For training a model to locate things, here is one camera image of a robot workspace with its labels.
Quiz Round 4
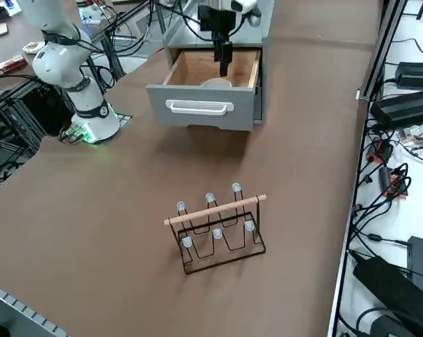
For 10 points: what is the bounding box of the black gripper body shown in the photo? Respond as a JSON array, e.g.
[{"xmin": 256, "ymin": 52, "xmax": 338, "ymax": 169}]
[{"xmin": 198, "ymin": 5, "xmax": 236, "ymax": 34}]

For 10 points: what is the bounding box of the white cup with black handle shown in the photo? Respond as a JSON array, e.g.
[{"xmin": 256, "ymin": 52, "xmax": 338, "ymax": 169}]
[{"xmin": 200, "ymin": 77, "xmax": 233, "ymax": 91}]

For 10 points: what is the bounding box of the gray drawer with white handle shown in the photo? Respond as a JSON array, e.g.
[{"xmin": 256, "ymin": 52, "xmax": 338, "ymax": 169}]
[{"xmin": 145, "ymin": 48, "xmax": 263, "ymax": 133}]

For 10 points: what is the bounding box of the gray drawer cabinet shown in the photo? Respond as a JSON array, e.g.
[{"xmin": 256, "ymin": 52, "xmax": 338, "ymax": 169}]
[{"xmin": 161, "ymin": 0, "xmax": 275, "ymax": 124}]

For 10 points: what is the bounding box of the red black adapter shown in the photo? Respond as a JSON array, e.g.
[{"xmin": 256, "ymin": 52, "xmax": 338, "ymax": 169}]
[{"xmin": 368, "ymin": 139, "xmax": 394, "ymax": 165}]

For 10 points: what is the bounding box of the large black power supply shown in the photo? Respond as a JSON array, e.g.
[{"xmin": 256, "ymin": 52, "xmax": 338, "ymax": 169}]
[{"xmin": 370, "ymin": 88, "xmax": 423, "ymax": 130}]

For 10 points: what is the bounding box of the small food packet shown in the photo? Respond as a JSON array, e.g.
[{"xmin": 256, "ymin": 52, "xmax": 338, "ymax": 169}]
[{"xmin": 22, "ymin": 41, "xmax": 46, "ymax": 56}]

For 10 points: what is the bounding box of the small black power supply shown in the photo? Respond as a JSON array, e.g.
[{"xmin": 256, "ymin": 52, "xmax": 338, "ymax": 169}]
[{"xmin": 394, "ymin": 61, "xmax": 423, "ymax": 89}]

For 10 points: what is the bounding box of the blue white box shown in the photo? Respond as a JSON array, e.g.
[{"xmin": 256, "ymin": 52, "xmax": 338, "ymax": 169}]
[{"xmin": 2, "ymin": 0, "xmax": 22, "ymax": 15}]

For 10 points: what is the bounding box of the small circuit board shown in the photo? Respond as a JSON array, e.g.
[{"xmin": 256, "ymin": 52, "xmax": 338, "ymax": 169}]
[{"xmin": 402, "ymin": 124, "xmax": 423, "ymax": 150}]

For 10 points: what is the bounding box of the orange black electronics module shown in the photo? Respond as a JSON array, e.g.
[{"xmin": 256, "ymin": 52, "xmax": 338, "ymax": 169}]
[{"xmin": 378, "ymin": 164, "xmax": 412, "ymax": 201}]

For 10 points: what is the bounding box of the red packet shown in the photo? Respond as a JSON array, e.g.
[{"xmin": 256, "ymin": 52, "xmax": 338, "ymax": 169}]
[{"xmin": 0, "ymin": 55, "xmax": 27, "ymax": 77}]

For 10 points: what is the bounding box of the long black power brick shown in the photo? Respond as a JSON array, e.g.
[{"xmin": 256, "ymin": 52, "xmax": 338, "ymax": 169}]
[{"xmin": 352, "ymin": 255, "xmax": 423, "ymax": 337}]

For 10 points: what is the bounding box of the aluminium frame post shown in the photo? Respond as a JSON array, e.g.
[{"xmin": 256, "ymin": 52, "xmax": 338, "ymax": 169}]
[{"xmin": 356, "ymin": 0, "xmax": 408, "ymax": 103}]

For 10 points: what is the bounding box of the black wire cup holder rack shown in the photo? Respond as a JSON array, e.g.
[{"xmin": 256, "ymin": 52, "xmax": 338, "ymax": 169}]
[{"xmin": 163, "ymin": 181, "xmax": 268, "ymax": 276}]

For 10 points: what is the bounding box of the black frame structure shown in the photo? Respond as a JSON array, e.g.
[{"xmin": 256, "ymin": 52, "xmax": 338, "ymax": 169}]
[{"xmin": 0, "ymin": 75, "xmax": 75, "ymax": 155}]

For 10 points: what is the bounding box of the black power cable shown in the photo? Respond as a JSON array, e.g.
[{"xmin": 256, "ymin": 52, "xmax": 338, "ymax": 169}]
[{"xmin": 391, "ymin": 37, "xmax": 423, "ymax": 54}]

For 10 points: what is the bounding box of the black cable with ferrite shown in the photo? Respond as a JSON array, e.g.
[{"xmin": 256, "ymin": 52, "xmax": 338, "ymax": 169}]
[{"xmin": 349, "ymin": 230, "xmax": 410, "ymax": 246}]

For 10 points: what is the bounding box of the perforated metal edge rail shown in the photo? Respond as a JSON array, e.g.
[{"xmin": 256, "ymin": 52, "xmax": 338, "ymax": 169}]
[{"xmin": 0, "ymin": 280, "xmax": 72, "ymax": 337}]

